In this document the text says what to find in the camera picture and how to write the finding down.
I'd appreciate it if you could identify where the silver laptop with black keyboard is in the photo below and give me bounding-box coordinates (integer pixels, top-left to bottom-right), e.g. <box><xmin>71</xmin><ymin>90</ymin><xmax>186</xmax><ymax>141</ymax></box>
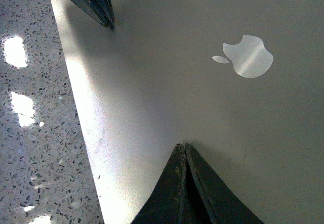
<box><xmin>51</xmin><ymin>0</ymin><xmax>323</xmax><ymax>223</ymax></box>

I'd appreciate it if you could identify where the right gripper dark finger camera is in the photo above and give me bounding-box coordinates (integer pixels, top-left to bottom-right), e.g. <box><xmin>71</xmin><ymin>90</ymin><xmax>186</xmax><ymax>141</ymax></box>
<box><xmin>132</xmin><ymin>144</ymin><xmax>186</xmax><ymax>223</ymax></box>
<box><xmin>185</xmin><ymin>143</ymin><xmax>263</xmax><ymax>223</ymax></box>

